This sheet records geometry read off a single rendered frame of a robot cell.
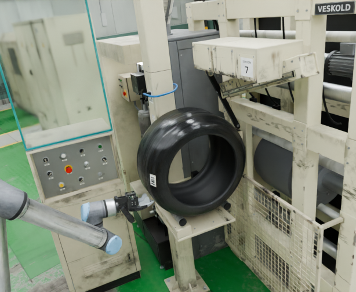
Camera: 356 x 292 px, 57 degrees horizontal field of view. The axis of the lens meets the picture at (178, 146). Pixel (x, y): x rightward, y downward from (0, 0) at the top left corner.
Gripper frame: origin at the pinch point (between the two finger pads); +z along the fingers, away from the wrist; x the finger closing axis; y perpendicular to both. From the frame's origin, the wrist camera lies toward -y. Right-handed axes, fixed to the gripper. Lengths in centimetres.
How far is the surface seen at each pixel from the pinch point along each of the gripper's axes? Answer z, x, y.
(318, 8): 64, -35, 96
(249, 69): 36, -30, 72
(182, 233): 13.7, -9.6, -17.1
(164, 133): 5.3, -6.0, 40.1
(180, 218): 13.1, -7.8, -8.7
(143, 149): -2.4, 4.3, 29.2
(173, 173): 24.1, 27.5, 1.3
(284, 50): 49, -34, 80
